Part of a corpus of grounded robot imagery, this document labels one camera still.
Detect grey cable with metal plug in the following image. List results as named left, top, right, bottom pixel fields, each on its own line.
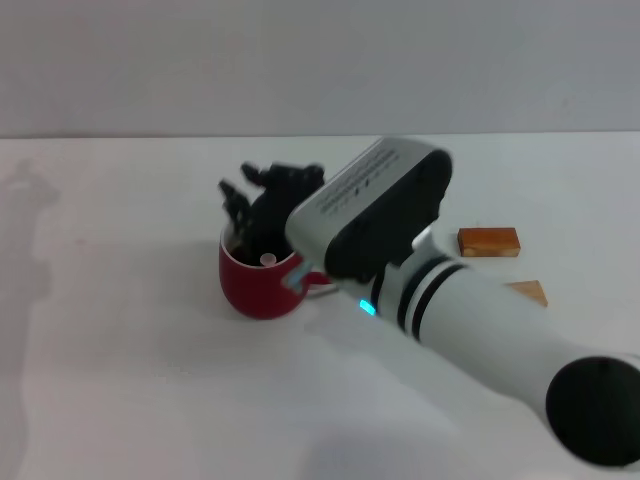
left=279, top=267, right=341, bottom=297

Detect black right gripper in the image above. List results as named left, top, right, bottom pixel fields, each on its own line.
left=217, top=161, right=327, bottom=264

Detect dark orange wooden block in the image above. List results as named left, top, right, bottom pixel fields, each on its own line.
left=457, top=227, right=522, bottom=259

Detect red ceramic coffee cup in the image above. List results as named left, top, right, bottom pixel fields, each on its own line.
left=218, top=222, right=335, bottom=321

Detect light wooden notched block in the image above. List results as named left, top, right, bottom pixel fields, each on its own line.
left=505, top=279, right=549, bottom=308

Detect grey vented right wrist module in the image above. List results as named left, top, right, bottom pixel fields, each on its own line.
left=285, top=137, right=454, bottom=286

